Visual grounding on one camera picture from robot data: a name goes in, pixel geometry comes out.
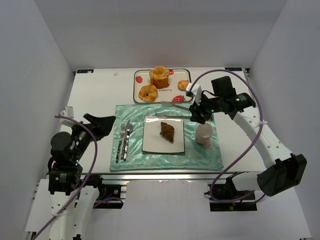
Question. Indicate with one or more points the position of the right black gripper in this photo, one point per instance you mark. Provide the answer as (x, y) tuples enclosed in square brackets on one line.
[(200, 111)]

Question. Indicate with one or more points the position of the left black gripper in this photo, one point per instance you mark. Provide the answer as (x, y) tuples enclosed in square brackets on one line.
[(88, 128)]

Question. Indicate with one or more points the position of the metal serving tongs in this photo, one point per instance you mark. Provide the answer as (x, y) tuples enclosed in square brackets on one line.
[(176, 111)]

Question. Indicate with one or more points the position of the brown chocolate croissant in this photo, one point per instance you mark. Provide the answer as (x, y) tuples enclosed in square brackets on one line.
[(167, 131)]

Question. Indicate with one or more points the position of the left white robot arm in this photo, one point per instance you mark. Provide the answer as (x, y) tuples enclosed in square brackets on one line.
[(72, 198)]

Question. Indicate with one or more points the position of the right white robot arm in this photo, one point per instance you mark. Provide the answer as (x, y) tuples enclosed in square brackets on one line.
[(283, 169)]

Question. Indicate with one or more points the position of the small round bread roll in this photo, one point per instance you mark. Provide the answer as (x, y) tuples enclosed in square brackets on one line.
[(182, 85)]

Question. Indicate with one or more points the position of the tall orange muffin bread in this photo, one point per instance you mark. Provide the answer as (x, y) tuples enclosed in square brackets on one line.
[(159, 76)]

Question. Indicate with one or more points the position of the pink ceramic mug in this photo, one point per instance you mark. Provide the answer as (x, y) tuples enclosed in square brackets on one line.
[(204, 133)]

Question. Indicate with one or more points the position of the silver fork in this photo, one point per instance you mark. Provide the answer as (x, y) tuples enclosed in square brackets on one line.
[(122, 133)]

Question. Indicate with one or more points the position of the silver table knife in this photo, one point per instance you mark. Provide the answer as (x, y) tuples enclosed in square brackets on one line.
[(128, 131)]

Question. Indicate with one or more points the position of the strawberry pattern tray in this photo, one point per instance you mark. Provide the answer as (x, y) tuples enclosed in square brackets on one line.
[(171, 93)]

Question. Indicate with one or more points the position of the green satin placemat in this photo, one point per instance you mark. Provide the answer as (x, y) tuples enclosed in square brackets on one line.
[(195, 157)]

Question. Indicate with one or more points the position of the white square plate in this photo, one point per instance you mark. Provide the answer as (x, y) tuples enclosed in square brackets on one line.
[(154, 142)]

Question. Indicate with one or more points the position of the round glazed bun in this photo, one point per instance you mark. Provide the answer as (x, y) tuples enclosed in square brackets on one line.
[(148, 93)]

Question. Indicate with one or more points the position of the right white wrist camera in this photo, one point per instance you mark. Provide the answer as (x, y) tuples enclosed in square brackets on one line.
[(194, 90)]

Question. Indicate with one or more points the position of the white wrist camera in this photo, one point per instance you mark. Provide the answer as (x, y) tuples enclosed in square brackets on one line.
[(69, 113), (194, 90)]

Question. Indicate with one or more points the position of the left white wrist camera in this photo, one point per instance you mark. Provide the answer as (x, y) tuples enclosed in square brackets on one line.
[(69, 113)]

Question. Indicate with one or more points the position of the aluminium table frame rail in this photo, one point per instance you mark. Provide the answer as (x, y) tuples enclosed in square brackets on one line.
[(161, 176)]

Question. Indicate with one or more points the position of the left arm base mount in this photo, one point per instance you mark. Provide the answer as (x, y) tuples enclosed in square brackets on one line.
[(111, 196)]

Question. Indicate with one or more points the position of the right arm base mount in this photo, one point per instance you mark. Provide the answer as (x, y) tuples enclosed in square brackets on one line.
[(220, 192)]

